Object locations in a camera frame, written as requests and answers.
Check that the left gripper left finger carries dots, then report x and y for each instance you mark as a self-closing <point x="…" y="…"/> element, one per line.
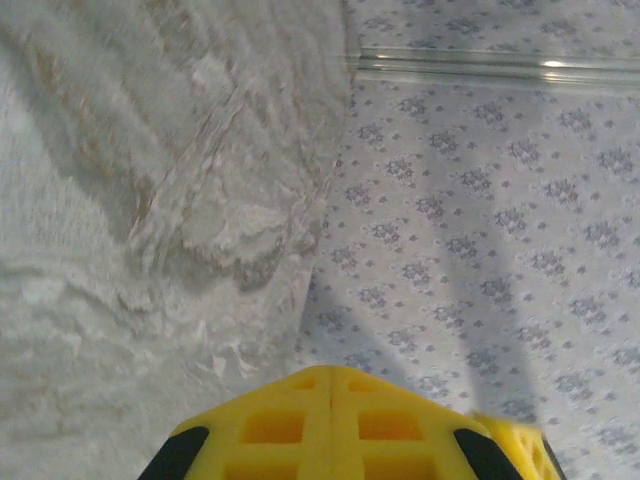
<point x="320" y="440"/>

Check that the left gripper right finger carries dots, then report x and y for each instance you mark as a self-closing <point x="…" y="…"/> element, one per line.
<point x="345" y="440"/>

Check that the aluminium corner post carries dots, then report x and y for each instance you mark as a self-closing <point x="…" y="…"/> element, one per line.
<point x="475" y="65"/>

